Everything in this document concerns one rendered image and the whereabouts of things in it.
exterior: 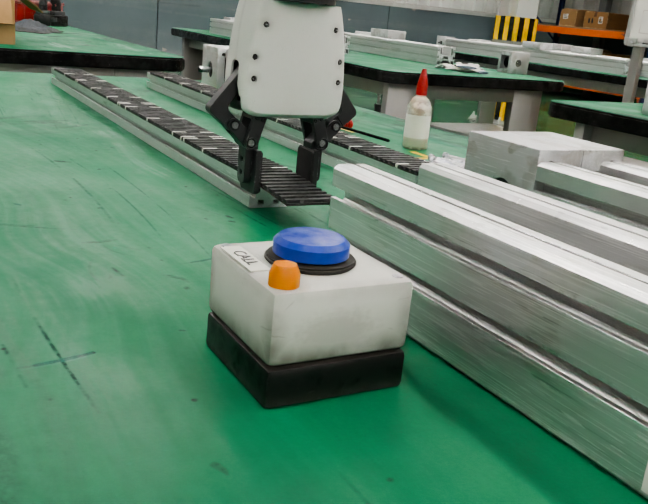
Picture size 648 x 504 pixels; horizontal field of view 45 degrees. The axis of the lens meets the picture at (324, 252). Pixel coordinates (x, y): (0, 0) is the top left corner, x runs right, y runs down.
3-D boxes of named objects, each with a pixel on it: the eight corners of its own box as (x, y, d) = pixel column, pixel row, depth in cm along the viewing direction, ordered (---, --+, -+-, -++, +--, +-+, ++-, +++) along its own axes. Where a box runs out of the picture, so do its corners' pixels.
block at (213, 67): (189, 89, 166) (191, 43, 164) (240, 91, 171) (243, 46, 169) (204, 95, 158) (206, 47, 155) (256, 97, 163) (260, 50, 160)
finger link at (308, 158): (329, 116, 75) (322, 184, 77) (299, 115, 74) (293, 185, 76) (346, 122, 72) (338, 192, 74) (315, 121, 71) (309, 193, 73)
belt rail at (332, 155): (146, 87, 162) (147, 72, 162) (165, 87, 164) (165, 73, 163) (412, 201, 83) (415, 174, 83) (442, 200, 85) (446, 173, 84)
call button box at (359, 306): (204, 344, 44) (210, 237, 42) (352, 326, 49) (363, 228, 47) (264, 411, 37) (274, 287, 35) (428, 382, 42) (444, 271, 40)
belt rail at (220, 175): (51, 83, 153) (51, 67, 152) (72, 83, 155) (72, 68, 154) (248, 208, 74) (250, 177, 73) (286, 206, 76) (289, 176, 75)
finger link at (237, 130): (251, 114, 71) (246, 186, 73) (218, 113, 70) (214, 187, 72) (266, 120, 69) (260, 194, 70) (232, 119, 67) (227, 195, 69)
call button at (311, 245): (258, 262, 42) (261, 225, 41) (323, 257, 44) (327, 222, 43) (292, 287, 38) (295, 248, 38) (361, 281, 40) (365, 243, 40)
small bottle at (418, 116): (429, 148, 120) (439, 69, 116) (423, 151, 116) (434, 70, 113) (405, 144, 121) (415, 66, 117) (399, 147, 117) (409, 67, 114)
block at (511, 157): (433, 233, 72) (447, 130, 69) (533, 226, 78) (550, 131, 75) (498, 264, 64) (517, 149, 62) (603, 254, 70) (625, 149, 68)
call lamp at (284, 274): (262, 280, 37) (264, 256, 37) (290, 278, 38) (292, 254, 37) (276, 291, 36) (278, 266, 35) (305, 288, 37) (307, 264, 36)
